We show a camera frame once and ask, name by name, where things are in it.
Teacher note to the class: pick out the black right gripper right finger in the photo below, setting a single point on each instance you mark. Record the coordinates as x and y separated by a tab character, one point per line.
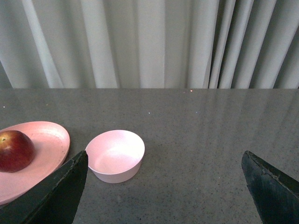
275	194

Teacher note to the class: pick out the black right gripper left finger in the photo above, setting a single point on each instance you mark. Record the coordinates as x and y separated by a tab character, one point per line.
54	200

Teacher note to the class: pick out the red apple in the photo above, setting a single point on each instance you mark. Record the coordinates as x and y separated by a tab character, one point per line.
17	151

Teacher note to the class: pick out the pink plate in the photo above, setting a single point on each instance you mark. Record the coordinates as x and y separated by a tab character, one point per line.
52	143

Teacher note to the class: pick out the pink bowl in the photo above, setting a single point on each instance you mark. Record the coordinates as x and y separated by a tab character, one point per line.
115	156

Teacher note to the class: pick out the white curtain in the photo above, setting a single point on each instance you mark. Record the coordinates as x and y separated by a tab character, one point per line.
149	44

